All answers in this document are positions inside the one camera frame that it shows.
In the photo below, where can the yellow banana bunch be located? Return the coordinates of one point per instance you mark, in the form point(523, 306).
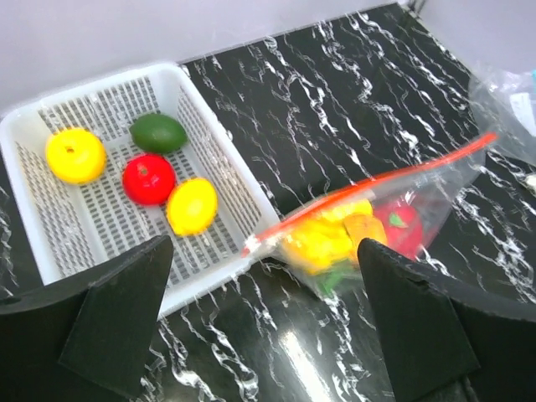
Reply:
point(316, 244)

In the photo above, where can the clear bag with blue zipper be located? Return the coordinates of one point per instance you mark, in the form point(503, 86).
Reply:
point(504, 102)

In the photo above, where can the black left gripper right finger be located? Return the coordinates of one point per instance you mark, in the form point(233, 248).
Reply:
point(444, 339)

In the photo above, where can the green avocado fruit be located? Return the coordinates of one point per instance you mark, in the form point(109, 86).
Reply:
point(158, 133)

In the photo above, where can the yellow orange fruit top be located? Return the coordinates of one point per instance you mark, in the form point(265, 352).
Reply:
point(75, 155)

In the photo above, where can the black marble pattern mat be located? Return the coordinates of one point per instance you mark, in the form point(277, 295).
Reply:
point(309, 111)

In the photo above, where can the white plastic perforated basket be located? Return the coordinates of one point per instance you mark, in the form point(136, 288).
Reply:
point(72, 228)

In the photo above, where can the clear bag with orange zipper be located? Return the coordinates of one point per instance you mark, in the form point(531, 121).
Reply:
point(430, 187)

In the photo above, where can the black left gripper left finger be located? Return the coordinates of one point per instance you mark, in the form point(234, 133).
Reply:
point(86, 337)

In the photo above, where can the small yellow fruit middle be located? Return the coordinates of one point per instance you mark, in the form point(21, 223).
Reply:
point(192, 207)

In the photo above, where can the red apple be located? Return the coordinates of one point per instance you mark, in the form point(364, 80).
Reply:
point(148, 179)

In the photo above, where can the pink dragon fruit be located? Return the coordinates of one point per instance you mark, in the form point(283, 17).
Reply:
point(405, 235)

